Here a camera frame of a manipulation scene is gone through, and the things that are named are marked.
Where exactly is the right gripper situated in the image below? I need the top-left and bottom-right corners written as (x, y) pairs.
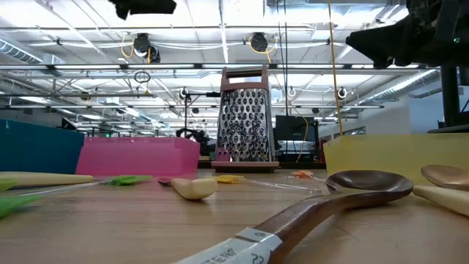
top-left (345, 0), bottom-right (469, 69)

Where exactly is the yellow translucent plastic bin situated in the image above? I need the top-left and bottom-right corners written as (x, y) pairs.
top-left (322, 132), bottom-right (469, 186)

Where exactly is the dark wooden spoon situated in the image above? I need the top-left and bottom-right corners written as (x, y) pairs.
top-left (171, 169), bottom-right (415, 264)

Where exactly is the orange spatula clear handle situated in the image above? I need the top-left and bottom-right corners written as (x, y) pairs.
top-left (291, 169), bottom-right (327, 183)

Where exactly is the cream handled knife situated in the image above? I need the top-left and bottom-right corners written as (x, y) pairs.
top-left (0, 171), bottom-right (95, 188)
top-left (412, 184), bottom-right (469, 218)
top-left (157, 177), bottom-right (219, 201)

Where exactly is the green-handled utensil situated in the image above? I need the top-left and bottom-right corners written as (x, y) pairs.
top-left (20, 175), bottom-right (154, 197)

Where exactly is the teal plastic bin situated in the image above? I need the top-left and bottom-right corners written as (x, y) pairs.
top-left (0, 118), bottom-right (86, 175)

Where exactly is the yellow spatula clear handle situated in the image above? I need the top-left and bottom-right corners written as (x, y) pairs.
top-left (213, 174), bottom-right (322, 194)

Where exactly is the black background monitor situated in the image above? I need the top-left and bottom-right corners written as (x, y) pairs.
top-left (275, 115), bottom-right (320, 163)

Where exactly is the pink plastic bin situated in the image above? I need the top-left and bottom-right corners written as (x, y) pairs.
top-left (75, 136), bottom-right (202, 177)

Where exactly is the pink metal box grater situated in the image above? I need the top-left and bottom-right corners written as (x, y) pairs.
top-left (211, 65), bottom-right (281, 174)

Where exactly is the ceiling cable reel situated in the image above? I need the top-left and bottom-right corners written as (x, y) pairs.
top-left (250, 32), bottom-right (269, 53)
top-left (133, 32), bottom-right (161, 64)

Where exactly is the yellow hanging cable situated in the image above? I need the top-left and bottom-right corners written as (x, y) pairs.
top-left (328, 0), bottom-right (344, 136)

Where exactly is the black hanging cable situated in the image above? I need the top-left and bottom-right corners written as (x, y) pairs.
top-left (276, 0), bottom-right (289, 117)

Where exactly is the black camera stand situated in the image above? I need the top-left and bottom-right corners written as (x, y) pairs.
top-left (174, 87), bottom-right (221, 147)

